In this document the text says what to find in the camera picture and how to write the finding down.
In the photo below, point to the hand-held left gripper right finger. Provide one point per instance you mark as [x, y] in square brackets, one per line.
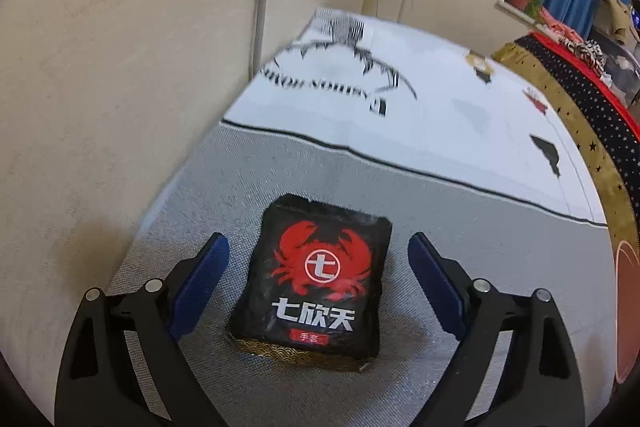
[437, 287]

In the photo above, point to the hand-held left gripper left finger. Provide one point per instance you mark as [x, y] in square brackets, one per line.
[197, 292]

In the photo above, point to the black packet with red crab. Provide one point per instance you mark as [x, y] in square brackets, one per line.
[320, 307]

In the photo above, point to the pink plastic bin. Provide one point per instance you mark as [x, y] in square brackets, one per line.
[627, 307]

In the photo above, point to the grey table mat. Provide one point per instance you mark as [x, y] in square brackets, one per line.
[200, 187]

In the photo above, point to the white printed table cloth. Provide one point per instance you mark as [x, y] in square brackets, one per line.
[450, 132]

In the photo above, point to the star printed bed blanket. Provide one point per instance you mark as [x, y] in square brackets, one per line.
[590, 107]

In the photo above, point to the black white striped cloth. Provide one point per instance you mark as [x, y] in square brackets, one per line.
[590, 54]

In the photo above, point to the large clear storage box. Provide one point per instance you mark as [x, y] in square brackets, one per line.
[625, 72]

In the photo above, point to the window sill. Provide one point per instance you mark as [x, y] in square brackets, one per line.
[510, 11]

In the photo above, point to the pink cloth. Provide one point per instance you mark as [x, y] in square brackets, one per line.
[557, 24]

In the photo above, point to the khaki jacket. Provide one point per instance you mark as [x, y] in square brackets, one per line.
[615, 14]

